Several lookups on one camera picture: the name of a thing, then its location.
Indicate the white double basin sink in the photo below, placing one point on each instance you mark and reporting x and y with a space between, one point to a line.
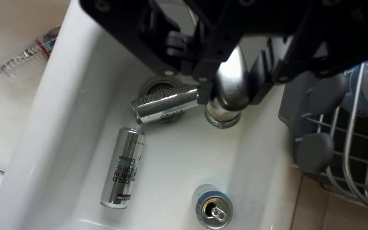
179 161

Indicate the grey dish rack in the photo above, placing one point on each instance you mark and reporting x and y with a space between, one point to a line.
341 148

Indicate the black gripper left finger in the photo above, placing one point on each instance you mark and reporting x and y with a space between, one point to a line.
204 80

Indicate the chrome faucet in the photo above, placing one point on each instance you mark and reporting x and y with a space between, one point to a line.
230 89

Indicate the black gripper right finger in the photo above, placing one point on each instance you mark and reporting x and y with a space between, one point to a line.
268 68

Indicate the tall silver can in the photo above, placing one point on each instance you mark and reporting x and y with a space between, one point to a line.
124 167

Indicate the blue drink can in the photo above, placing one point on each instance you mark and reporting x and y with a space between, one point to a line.
213 208

